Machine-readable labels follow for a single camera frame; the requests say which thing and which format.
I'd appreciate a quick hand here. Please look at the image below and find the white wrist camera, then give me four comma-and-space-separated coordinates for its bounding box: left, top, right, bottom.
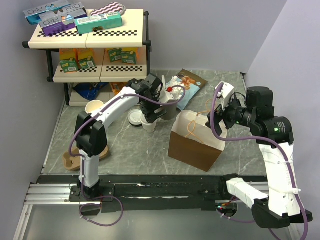
215, 81, 235, 111
158, 88, 176, 105

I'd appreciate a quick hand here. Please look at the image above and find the aluminium rail frame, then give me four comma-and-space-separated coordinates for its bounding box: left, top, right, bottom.
12, 162, 301, 240

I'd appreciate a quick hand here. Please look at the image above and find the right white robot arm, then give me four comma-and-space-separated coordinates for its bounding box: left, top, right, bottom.
206, 81, 313, 231

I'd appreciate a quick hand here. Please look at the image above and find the purple white wavy pouch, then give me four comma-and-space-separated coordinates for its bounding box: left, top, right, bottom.
90, 2, 126, 16

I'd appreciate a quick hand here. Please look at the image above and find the cream checkered shelf rack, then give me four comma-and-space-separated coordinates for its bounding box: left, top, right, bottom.
22, 9, 152, 107

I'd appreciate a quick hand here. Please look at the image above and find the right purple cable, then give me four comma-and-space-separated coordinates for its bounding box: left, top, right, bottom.
209, 82, 309, 240

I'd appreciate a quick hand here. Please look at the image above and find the green orange box far left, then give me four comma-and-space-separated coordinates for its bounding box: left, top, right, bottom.
59, 48, 79, 73

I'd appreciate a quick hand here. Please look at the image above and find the brown cardboard cup carrier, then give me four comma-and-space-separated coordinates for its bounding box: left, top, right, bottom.
62, 146, 109, 172

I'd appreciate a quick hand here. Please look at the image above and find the green orange box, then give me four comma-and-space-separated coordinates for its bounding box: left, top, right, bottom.
120, 47, 139, 65
77, 48, 96, 69
59, 48, 79, 73
105, 48, 122, 63

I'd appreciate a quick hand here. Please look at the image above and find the dark blue snack bag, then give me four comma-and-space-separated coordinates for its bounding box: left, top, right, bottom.
73, 82, 108, 101

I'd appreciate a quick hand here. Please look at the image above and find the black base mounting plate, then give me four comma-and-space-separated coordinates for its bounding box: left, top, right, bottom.
69, 175, 232, 213

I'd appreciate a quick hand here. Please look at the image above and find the light blue nut bag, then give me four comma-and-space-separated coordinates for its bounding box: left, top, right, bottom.
166, 69, 208, 111

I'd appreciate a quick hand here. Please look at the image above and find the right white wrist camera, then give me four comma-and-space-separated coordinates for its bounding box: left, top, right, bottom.
215, 81, 235, 111

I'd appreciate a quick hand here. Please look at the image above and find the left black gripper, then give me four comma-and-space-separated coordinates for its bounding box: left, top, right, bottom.
140, 92, 167, 124

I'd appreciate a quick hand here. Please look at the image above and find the blue O-R-O box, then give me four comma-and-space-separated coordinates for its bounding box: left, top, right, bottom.
23, 0, 86, 25

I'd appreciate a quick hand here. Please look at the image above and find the purple O-R-O box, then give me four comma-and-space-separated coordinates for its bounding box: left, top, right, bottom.
39, 9, 87, 37

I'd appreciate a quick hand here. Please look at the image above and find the grey straw holder cup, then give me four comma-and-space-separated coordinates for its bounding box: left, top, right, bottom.
161, 103, 178, 121

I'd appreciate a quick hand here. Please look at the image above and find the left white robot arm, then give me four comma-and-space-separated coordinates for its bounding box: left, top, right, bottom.
72, 74, 166, 201

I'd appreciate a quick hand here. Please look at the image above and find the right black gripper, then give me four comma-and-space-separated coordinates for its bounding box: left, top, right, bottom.
205, 94, 256, 136

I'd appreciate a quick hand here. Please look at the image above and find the stack of white paper cups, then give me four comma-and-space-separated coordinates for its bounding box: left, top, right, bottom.
85, 99, 104, 114

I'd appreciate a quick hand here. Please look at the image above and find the single white paper cup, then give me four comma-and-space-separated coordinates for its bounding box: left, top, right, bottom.
140, 114, 157, 133

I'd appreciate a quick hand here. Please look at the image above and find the brown paper takeout bag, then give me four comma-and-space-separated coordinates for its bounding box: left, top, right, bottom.
168, 99, 226, 172

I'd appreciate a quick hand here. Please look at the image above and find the teal carton box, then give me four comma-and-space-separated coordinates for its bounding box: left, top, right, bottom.
74, 12, 123, 35

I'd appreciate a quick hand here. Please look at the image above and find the stack of white cup lids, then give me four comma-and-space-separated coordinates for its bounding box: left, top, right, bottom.
128, 109, 142, 127

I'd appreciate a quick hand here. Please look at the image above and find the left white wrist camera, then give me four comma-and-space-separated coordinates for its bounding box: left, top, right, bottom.
158, 88, 176, 105

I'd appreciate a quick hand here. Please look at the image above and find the orange snack bag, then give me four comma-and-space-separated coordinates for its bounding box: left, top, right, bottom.
109, 82, 127, 96

